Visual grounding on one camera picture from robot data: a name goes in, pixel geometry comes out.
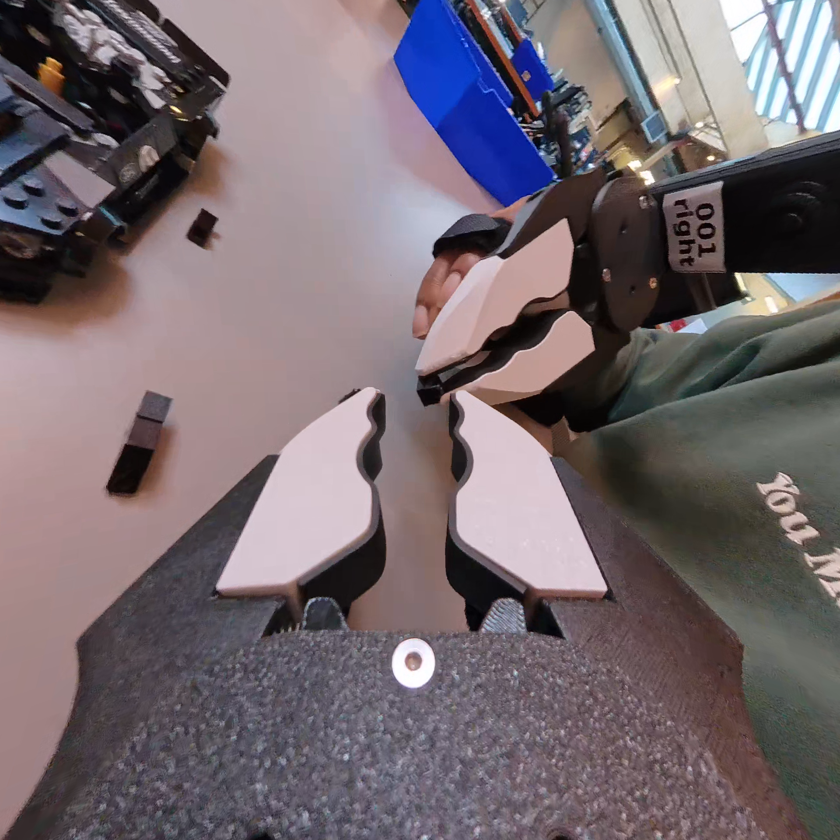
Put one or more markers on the long black lego piece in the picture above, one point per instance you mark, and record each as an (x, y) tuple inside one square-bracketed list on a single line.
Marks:
[(138, 442)]

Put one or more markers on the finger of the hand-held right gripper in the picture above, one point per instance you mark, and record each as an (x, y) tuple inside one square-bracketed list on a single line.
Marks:
[(532, 368), (492, 295)]

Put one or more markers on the black lego car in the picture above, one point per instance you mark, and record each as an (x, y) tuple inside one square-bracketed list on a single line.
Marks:
[(92, 131)]

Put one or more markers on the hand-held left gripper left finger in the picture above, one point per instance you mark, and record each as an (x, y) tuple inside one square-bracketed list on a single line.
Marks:
[(309, 505)]

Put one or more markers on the person's right forearm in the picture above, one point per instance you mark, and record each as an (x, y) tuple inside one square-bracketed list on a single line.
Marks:
[(709, 368)]

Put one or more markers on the blue storage bin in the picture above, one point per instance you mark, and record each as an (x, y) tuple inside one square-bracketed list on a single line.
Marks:
[(532, 66), (466, 105)]

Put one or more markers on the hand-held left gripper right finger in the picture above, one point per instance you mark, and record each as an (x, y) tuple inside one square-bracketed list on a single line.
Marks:
[(523, 512)]

